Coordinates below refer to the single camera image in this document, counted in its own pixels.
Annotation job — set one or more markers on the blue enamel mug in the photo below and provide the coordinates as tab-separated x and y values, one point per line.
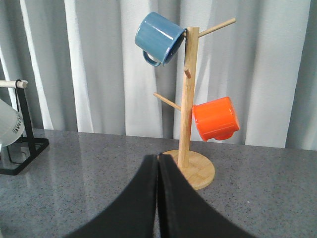
159	38

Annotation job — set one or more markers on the wooden mug tree stand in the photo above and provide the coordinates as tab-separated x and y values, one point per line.
198	170

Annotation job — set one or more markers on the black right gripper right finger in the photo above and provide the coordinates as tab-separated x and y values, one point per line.
183	213

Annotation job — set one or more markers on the grey pleated curtain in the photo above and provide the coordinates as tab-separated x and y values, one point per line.
86	74

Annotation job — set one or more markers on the white ribbed mug on rack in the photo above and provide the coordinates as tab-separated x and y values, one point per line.
11	124

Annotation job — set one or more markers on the black wire mug rack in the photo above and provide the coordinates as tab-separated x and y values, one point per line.
26	148

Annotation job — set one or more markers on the orange enamel mug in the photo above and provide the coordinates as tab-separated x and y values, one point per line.
216	119

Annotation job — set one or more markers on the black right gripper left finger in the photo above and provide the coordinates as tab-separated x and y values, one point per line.
132	213

